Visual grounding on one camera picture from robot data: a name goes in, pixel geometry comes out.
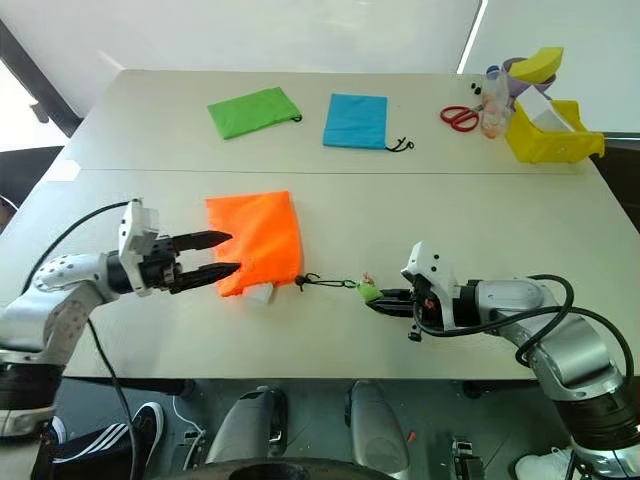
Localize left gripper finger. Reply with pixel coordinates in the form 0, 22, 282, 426
171, 230, 234, 253
169, 262, 243, 295

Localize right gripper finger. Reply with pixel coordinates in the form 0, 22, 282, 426
379, 286, 416, 303
368, 299, 416, 318

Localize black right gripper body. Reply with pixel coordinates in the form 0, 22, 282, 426
407, 277, 445, 343

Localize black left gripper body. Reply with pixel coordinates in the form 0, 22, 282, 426
139, 236, 182, 293

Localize green plush keychain toy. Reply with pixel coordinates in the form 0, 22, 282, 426
354, 272, 384, 302

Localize white cream tube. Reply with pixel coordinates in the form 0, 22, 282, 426
242, 282, 276, 307

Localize orange drawstring pouch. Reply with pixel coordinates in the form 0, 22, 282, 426
204, 189, 305, 300

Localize black sneaker white sole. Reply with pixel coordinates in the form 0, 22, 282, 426
130, 401, 166, 465

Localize black striped trouser leg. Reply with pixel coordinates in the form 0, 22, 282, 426
48, 422, 137, 467

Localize yellow plastic bin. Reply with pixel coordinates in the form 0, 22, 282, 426
504, 99, 608, 165

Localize clear plastic bottle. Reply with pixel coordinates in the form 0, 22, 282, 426
480, 64, 513, 141

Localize white box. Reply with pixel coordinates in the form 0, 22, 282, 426
519, 85, 577, 134

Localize purple funnel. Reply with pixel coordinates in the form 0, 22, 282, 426
501, 57, 558, 112

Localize white ceiling light strip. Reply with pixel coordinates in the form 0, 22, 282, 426
455, 0, 489, 76

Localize yellow curved sponge block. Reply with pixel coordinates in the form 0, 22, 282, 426
508, 46, 567, 84

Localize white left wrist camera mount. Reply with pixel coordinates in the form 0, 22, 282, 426
116, 199, 162, 298

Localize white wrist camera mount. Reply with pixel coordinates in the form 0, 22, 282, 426
399, 241, 459, 332
116, 199, 162, 298

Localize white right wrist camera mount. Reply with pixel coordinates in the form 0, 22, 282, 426
399, 241, 459, 332

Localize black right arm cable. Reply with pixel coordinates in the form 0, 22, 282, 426
414, 273, 636, 392

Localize green fabric pouch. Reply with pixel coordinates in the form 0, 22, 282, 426
206, 86, 303, 143

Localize white floor cable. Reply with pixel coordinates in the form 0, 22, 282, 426
171, 393, 207, 437

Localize blue drawstring pouch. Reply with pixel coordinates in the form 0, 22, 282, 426
322, 93, 390, 152

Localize red handled scissors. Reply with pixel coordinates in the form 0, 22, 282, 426
439, 103, 484, 134

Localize dark window frame post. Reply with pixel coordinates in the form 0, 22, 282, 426
0, 17, 84, 136

